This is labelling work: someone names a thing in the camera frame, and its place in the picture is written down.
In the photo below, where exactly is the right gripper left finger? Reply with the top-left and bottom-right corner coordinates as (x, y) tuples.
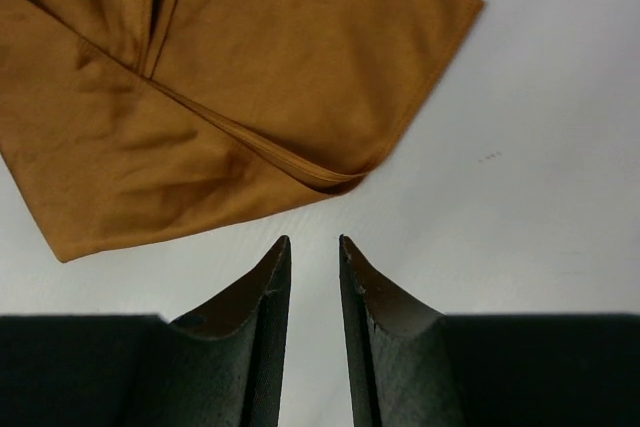
(1, 237), (291, 426)

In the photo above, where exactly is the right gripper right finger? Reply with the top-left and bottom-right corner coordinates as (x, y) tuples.
(339, 237), (639, 426)

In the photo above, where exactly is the orange-brown cloth napkin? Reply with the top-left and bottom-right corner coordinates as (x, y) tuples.
(1, 0), (484, 262)

